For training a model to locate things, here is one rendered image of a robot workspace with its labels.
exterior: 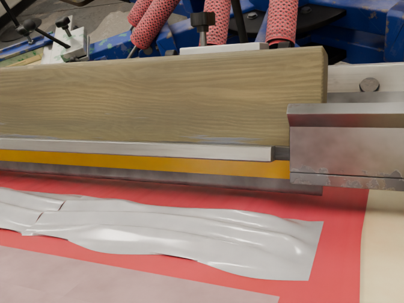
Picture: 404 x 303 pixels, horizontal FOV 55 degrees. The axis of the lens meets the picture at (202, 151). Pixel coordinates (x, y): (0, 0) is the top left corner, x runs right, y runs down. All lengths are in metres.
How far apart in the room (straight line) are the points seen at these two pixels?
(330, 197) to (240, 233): 0.10
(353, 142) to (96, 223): 0.17
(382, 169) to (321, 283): 0.09
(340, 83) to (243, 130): 0.24
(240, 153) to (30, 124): 0.20
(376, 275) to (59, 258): 0.17
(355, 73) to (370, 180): 0.26
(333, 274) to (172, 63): 0.18
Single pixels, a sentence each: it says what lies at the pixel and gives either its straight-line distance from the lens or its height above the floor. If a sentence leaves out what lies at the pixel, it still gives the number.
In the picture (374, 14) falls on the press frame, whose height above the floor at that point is 1.01.
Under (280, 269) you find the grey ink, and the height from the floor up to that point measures 1.27.
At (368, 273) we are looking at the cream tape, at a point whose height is 1.26.
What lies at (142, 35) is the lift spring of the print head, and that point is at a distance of 0.95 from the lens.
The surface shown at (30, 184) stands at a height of 1.22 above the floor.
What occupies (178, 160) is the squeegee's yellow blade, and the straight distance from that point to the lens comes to 0.30.
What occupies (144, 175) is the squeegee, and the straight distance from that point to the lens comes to 0.32.
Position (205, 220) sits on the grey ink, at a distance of 0.24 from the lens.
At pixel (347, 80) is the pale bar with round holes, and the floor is 1.15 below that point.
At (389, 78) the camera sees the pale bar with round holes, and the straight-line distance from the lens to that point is 0.49.
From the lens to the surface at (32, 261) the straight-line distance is 0.24.
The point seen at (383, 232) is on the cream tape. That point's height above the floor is 1.23.
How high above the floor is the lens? 1.44
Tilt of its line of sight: 42 degrees down
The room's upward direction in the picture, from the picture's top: 20 degrees counter-clockwise
